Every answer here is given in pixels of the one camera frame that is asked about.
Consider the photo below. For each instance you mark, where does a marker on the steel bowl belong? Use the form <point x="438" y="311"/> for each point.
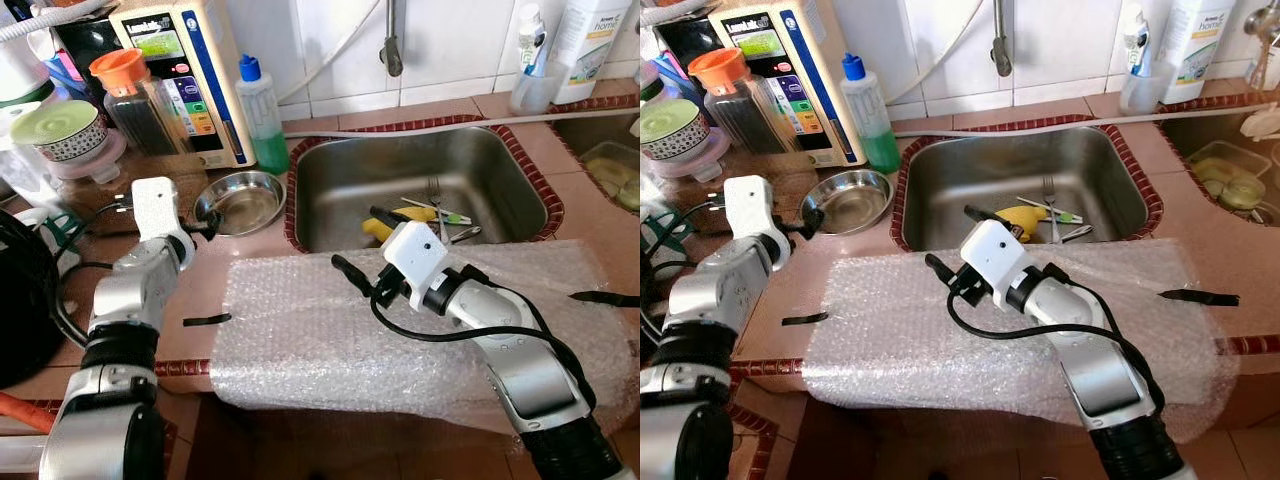
<point x="245" y="205"/>
<point x="850" y="205"/>

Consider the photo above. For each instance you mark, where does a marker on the yellow plastic container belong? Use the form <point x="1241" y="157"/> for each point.
<point x="1025" y="218"/>
<point x="420" y="215"/>

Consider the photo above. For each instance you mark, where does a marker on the white detergent bottle orange cap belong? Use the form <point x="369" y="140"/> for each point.
<point x="1195" y="45"/>
<point x="585" y="45"/>

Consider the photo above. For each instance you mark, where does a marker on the black kettle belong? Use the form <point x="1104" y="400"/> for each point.
<point x="25" y="310"/>

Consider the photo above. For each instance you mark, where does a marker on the clear jar with orange lid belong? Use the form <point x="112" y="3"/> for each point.
<point x="140" y="110"/>
<point x="740" y="110"/>

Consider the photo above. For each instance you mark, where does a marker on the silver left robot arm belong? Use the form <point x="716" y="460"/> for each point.
<point x="720" y="300"/>
<point x="120" y="300"/>

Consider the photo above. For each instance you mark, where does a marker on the green bunny mug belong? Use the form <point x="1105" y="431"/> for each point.
<point x="665" y="225"/>
<point x="60" y="225"/>

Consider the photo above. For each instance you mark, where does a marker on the clear plastic cup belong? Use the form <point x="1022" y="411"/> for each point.
<point x="1140" y="92"/>
<point x="535" y="92"/>

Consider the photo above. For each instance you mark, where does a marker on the white toothpaste tube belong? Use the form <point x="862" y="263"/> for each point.
<point x="530" y="35"/>
<point x="1135" y="35"/>

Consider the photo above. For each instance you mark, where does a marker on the grey faucet pipe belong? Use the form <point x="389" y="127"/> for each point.
<point x="392" y="40"/>
<point x="1000" y="40"/>

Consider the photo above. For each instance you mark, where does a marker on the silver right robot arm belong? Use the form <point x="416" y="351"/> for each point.
<point x="520" y="370"/>
<point x="1100" y="370"/>

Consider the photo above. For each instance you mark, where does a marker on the cream water ionizer machine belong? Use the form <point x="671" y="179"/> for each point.
<point x="185" y="80"/>
<point x="785" y="80"/>

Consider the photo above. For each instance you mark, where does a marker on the white jar with green lid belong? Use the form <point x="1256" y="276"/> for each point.
<point x="20" y="75"/>

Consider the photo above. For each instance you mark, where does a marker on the steel sink basin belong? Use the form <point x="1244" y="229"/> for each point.
<point x="590" y="130"/>
<point x="470" y="170"/>
<point x="1190" y="125"/>
<point x="1100" y="165"/>

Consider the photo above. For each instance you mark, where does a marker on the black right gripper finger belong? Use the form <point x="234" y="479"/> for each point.
<point x="982" y="215"/>
<point x="945" y="273"/>
<point x="352" y="273"/>
<point x="388" y="216"/>

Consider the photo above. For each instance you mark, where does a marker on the patterned bowl with green lid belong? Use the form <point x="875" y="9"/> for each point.
<point x="675" y="130"/>
<point x="60" y="130"/>

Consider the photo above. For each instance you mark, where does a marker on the clear bubble wrap sheet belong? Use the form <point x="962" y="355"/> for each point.
<point x="330" y="340"/>
<point x="900" y="340"/>

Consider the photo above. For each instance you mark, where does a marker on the white stove lighter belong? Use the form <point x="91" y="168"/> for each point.
<point x="20" y="455"/>

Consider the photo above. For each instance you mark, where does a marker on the clear plastic storage container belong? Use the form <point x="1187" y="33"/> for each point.
<point x="15" y="160"/>

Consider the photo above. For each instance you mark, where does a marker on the clear plastic food tub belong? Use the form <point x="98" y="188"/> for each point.
<point x="1220" y="180"/>
<point x="615" y="180"/>

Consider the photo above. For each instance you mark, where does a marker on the black tape strip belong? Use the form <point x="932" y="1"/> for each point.
<point x="805" y="319"/>
<point x="207" y="320"/>
<point x="605" y="298"/>
<point x="1200" y="297"/>

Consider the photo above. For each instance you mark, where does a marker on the white dish scrubber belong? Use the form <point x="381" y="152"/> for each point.
<point x="1262" y="122"/>

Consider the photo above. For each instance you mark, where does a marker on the steel spoon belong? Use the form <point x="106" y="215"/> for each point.
<point x="465" y="234"/>
<point x="1077" y="233"/>

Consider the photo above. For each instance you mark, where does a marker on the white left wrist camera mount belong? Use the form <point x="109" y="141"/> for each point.
<point x="755" y="205"/>
<point x="158" y="205"/>

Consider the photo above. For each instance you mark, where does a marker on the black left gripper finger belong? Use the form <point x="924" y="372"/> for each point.
<point x="815" y="218"/>
<point x="213" y="218"/>

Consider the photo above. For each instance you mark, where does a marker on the clear jar with pink lid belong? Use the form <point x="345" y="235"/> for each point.
<point x="695" y="165"/>
<point x="90" y="165"/>

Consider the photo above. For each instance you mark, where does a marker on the steel fork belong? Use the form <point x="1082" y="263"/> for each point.
<point x="1048" y="200"/>
<point x="435" y="200"/>

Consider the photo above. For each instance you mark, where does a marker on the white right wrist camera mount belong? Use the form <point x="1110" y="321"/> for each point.
<point x="415" y="260"/>
<point x="995" y="260"/>

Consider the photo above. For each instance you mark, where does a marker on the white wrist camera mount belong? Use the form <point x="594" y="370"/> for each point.
<point x="755" y="205"/>
<point x="995" y="260"/>
<point x="158" y="205"/>
<point x="415" y="260"/>

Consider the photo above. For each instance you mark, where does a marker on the green soap bottle blue cap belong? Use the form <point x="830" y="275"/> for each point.
<point x="867" y="120"/>
<point x="262" y="120"/>

